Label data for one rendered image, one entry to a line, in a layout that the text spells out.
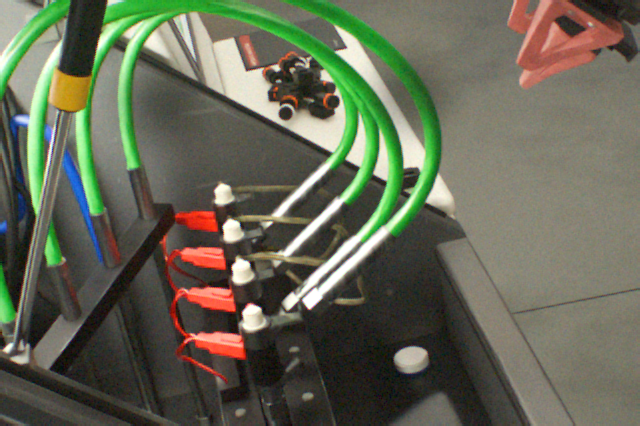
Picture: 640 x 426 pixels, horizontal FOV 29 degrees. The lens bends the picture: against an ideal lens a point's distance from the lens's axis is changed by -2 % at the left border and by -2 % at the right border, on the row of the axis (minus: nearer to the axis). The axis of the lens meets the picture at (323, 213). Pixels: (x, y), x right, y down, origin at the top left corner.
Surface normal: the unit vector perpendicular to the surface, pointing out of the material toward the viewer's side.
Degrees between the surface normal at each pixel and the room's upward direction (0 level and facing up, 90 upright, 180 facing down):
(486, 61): 0
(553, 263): 0
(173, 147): 90
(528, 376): 0
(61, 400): 43
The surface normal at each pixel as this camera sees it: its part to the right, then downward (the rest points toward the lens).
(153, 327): 0.18, 0.45
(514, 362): -0.17, -0.86
